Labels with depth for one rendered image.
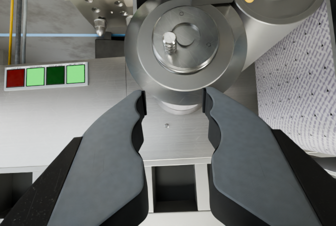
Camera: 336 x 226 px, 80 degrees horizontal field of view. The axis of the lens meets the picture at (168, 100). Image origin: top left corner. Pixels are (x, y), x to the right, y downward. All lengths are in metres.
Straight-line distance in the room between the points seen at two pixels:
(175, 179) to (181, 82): 0.47
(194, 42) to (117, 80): 0.40
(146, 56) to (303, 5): 0.20
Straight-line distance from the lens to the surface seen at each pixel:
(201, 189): 0.60
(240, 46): 0.26
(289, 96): 0.40
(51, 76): 0.68
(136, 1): 0.30
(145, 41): 0.25
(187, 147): 0.57
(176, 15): 0.24
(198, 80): 0.24
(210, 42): 0.23
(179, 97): 0.23
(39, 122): 0.69
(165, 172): 0.66
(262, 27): 0.29
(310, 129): 0.37
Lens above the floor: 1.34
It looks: 7 degrees down
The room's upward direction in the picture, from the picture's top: 177 degrees clockwise
